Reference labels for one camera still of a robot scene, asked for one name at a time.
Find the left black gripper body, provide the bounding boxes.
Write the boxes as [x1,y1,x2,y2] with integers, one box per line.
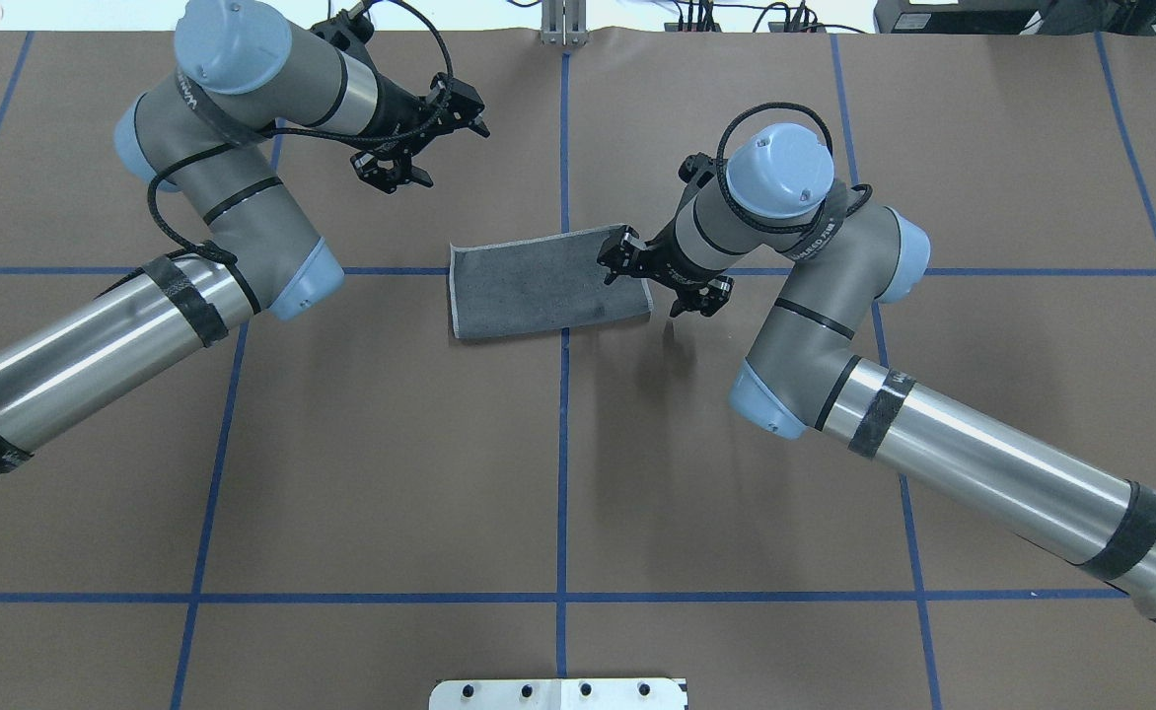
[366,75,446,160]

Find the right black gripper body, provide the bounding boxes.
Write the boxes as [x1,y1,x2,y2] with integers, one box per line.
[637,231,712,293]

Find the pink and grey towel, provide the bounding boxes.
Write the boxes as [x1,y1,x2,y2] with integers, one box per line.
[449,224,654,340]

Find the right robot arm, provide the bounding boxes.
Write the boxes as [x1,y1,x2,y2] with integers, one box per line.
[598,101,1156,623]

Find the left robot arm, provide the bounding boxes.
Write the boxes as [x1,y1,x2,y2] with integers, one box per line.
[0,1,489,476]

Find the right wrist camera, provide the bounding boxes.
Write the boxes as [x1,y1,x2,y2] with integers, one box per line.
[679,153,716,188]

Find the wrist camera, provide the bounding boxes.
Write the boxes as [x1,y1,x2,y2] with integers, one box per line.
[309,3,376,54]
[679,153,716,188]

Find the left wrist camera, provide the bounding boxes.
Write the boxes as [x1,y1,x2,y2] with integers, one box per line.
[309,3,376,54]

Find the aluminium frame post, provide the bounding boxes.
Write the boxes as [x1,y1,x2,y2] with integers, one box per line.
[539,0,590,49]

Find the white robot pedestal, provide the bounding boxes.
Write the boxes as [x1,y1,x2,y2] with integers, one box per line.
[428,676,689,709]

